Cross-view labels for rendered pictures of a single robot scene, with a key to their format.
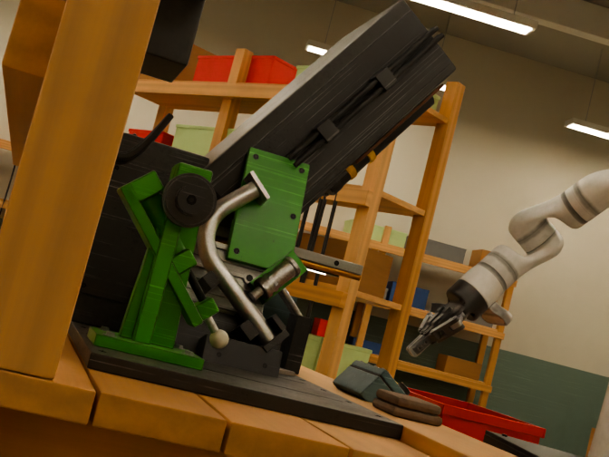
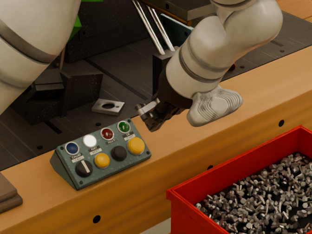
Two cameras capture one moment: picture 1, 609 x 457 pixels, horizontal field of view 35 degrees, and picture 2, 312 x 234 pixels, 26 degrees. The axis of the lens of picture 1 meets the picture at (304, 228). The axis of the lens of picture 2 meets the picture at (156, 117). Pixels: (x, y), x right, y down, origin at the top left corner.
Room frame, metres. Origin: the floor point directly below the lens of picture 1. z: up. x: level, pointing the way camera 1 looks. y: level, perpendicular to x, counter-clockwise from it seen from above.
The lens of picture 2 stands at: (1.38, -1.09, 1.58)
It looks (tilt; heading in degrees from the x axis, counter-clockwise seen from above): 32 degrees down; 68
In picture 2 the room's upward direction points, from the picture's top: straight up
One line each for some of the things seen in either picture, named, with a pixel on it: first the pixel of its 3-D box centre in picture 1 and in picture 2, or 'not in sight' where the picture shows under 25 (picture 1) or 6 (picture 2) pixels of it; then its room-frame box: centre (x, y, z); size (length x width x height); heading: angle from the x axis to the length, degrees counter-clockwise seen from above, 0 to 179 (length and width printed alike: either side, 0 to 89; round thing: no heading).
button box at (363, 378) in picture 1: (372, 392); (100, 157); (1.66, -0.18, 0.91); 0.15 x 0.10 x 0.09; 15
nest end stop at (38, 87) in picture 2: (271, 344); (43, 93); (1.61, 0.01, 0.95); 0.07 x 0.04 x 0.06; 15
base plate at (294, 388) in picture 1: (183, 352); (97, 71); (1.76, 0.16, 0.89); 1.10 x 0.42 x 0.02; 15
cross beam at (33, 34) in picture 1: (30, 112); not in sight; (1.66, 0.51, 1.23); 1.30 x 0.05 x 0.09; 15
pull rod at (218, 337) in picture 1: (212, 326); not in sight; (1.39, 0.09, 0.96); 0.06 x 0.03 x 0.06; 105
